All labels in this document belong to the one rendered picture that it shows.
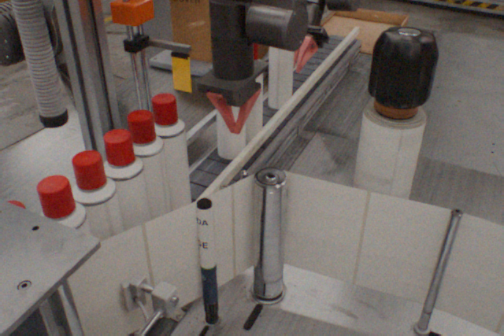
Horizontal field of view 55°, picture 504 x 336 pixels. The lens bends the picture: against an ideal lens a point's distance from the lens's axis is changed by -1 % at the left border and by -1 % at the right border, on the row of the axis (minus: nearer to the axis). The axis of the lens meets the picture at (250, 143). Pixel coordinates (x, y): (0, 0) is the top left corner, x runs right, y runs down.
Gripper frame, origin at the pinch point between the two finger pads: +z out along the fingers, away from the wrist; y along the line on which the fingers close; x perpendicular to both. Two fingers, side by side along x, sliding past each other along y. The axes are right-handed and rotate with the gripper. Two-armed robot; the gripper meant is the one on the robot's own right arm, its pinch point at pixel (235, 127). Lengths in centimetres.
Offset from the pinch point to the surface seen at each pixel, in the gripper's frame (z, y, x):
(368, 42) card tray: 19, 92, 2
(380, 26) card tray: 19, 108, 2
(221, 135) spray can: 8.2, 8.6, 7.5
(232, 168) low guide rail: 10.0, 2.8, 2.3
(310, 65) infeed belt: 14, 56, 8
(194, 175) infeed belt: 13.4, 2.1, 9.7
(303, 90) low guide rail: 10.4, 35.7, 2.5
